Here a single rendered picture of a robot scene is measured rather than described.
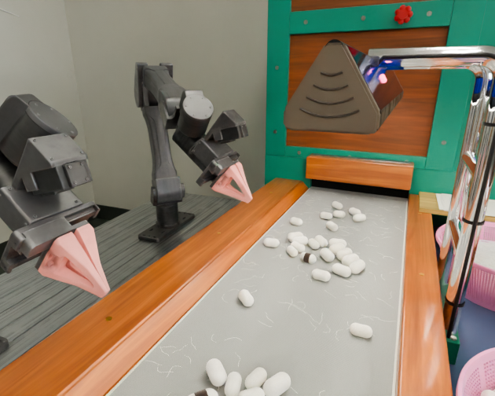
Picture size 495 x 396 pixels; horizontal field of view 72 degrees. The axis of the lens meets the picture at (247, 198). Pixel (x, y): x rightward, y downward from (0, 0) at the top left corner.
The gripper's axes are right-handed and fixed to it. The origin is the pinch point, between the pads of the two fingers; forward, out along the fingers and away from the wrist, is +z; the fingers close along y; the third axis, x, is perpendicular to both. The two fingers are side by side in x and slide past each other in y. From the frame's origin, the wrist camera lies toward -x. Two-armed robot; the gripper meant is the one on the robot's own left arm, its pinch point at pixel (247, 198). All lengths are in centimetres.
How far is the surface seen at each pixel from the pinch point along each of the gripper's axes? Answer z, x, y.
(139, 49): -133, 59, 130
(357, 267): 23.6, -7.0, -0.7
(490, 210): 42, -25, 37
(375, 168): 16.4, -12.2, 42.2
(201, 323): 10.4, 6.4, -24.1
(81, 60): -168, 96, 127
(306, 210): 11.3, 5.7, 27.5
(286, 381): 21.0, -4.8, -30.1
